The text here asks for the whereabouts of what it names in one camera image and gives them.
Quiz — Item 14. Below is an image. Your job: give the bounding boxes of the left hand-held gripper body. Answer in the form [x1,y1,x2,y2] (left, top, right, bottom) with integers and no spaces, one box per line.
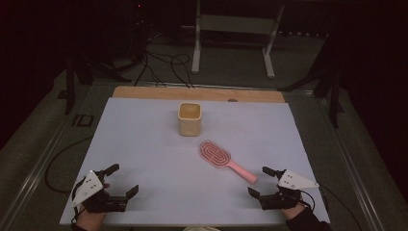
[70,169,129,214]

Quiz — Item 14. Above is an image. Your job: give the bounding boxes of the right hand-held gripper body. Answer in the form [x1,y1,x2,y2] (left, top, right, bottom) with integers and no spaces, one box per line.
[258,168,320,212]

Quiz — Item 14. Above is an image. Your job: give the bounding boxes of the pink hairbrush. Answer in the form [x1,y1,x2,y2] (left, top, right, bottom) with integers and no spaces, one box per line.
[199,140,259,185]

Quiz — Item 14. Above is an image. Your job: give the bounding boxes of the beige square cup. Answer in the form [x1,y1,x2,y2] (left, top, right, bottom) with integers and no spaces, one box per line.
[177,101,202,138]

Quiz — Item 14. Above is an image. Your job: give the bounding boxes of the person's left hand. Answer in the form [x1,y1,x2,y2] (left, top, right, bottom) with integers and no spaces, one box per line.
[76,206,109,231]

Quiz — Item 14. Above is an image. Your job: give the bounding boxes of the person's right hand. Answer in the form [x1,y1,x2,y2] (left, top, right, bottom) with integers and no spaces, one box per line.
[281,201,308,221]

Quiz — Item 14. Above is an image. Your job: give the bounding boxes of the white table mat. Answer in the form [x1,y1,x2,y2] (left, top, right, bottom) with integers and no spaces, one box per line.
[59,96,331,227]

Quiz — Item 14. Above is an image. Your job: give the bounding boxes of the black stand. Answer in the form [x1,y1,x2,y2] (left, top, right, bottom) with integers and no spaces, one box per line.
[64,54,133,116]
[277,30,345,129]

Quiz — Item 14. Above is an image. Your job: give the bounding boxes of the white metal stand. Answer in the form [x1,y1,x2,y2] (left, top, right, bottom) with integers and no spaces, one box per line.
[191,0,286,80]

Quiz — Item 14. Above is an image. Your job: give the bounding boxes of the dark equipment with red light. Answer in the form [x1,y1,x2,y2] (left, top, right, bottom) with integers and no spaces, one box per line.
[128,0,152,62]

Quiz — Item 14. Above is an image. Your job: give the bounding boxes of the right hand-held gripper cable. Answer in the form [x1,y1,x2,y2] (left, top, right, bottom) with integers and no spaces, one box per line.
[299,190,317,210]

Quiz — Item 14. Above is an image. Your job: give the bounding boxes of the hand-held gripper cable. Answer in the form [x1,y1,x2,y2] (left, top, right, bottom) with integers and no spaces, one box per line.
[70,184,85,224]
[299,190,317,210]

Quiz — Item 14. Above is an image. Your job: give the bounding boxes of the left hand-held gripper cable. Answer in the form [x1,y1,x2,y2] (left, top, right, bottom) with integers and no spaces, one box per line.
[70,184,85,224]

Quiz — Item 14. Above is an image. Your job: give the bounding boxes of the black floor cable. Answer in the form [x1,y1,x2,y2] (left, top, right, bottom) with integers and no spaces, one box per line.
[317,182,364,231]
[43,136,94,194]

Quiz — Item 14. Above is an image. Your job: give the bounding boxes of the black rectangular floor bracket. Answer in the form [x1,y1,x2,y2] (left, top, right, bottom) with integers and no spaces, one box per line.
[71,114,95,128]

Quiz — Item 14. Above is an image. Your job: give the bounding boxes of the metal floor rail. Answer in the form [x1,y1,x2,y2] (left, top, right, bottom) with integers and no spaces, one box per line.
[282,90,408,231]
[0,83,107,231]

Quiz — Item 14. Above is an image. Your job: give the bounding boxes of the black floor cables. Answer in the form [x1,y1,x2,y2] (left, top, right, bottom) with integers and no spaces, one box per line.
[134,32,195,90]

